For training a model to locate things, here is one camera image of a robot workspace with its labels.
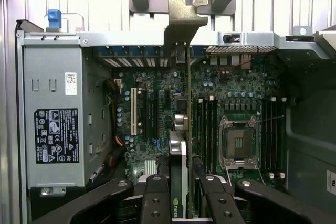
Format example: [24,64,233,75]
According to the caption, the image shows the yellow black power wires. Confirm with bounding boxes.
[103,77,128,169]

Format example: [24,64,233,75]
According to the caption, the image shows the CPU socket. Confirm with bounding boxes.
[219,115,261,161]

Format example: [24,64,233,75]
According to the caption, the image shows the black open PC case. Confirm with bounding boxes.
[14,19,336,224]

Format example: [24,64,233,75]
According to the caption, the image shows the grey case stop bracket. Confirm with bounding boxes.
[313,24,336,59]

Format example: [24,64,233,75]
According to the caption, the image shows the white expansion slot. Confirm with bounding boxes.
[130,87,138,136]

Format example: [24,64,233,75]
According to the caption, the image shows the silver chipset heatsink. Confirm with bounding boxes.
[143,159,159,175]

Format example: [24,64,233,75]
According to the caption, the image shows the grey power supply unit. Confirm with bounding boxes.
[22,44,87,188]

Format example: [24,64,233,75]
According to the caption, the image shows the green motherboard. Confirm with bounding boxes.
[110,61,288,188]

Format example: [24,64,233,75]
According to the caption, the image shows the metal socket cover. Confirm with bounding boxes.
[222,156,259,172]

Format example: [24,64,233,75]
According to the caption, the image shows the clear latch with blue tab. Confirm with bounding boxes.
[45,8,85,34]

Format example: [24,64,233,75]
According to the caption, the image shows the socket locking lever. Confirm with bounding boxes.
[258,115,285,124]

